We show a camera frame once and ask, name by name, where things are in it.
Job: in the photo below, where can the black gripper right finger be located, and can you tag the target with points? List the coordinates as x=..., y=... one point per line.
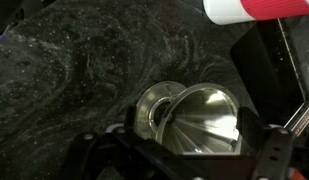
x=273, y=146

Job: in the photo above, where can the black scale with label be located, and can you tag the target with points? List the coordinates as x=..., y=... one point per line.
x=268, y=68

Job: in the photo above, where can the silver metal funnel dripper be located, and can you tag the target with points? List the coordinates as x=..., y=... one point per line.
x=201, y=119

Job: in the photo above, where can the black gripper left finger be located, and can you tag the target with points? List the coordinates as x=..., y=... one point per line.
x=122, y=149

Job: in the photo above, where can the white cup with red band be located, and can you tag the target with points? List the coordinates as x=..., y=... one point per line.
x=223, y=12

